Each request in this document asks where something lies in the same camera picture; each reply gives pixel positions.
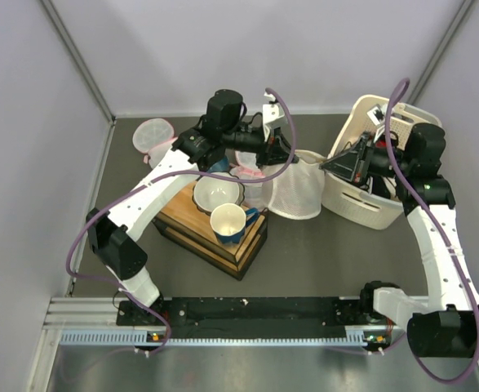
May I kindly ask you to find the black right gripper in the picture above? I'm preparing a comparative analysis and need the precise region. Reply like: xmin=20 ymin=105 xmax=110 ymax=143
xmin=320 ymin=131 xmax=413 ymax=182

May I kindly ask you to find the black clothing in basket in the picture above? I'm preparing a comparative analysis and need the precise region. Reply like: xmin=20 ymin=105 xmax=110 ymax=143
xmin=334 ymin=140 xmax=366 ymax=158

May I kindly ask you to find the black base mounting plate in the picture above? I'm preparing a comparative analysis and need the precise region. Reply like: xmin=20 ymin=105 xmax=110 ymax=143
xmin=115 ymin=296 xmax=391 ymax=340

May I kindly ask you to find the white scalloped bowl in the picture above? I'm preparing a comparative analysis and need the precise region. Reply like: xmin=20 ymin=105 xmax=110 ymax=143
xmin=193 ymin=172 xmax=244 ymax=214

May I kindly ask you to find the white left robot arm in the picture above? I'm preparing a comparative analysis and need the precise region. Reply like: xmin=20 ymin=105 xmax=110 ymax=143
xmin=86 ymin=88 xmax=297 ymax=324

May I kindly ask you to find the red clothing in basket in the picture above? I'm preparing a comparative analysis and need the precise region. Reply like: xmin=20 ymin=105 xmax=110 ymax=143
xmin=375 ymin=140 xmax=387 ymax=149

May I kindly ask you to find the wooden tiered stand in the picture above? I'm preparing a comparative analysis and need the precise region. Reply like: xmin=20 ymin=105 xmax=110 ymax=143
xmin=153 ymin=182 xmax=268 ymax=281

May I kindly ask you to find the white mesh laundry bag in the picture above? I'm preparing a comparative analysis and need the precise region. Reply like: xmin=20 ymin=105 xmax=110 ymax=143
xmin=261 ymin=149 xmax=326 ymax=221

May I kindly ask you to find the pink-trimmed mesh laundry bag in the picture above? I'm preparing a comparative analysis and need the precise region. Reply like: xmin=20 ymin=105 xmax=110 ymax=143
xmin=230 ymin=151 xmax=266 ymax=210

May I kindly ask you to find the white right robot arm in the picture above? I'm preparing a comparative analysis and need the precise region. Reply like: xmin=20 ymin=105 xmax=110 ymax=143
xmin=321 ymin=122 xmax=479 ymax=358

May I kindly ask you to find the blue and white cup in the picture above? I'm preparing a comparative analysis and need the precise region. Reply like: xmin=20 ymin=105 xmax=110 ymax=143
xmin=210 ymin=203 xmax=259 ymax=245

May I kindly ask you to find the white plastic laundry basket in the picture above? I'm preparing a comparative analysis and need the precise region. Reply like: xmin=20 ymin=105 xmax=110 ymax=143
xmin=322 ymin=95 xmax=441 ymax=230

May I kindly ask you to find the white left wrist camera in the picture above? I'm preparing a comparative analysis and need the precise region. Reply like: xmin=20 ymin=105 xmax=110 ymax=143
xmin=262 ymin=91 xmax=287 ymax=131

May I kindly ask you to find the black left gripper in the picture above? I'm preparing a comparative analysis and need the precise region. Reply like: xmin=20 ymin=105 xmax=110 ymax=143
xmin=222 ymin=124 xmax=299 ymax=169

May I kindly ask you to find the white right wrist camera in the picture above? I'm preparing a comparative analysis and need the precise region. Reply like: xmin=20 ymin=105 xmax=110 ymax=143
xmin=366 ymin=104 xmax=388 ymax=143

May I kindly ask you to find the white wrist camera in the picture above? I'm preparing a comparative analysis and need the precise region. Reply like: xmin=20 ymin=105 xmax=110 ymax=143
xmin=262 ymin=91 xmax=287 ymax=131
xmin=366 ymin=104 xmax=388 ymax=143

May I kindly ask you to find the blue bowl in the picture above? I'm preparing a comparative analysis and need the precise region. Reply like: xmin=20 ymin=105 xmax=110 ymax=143
xmin=208 ymin=157 xmax=230 ymax=173

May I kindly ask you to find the grey slotted cable duct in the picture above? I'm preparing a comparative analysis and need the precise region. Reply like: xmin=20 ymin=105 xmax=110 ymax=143
xmin=59 ymin=329 xmax=390 ymax=347

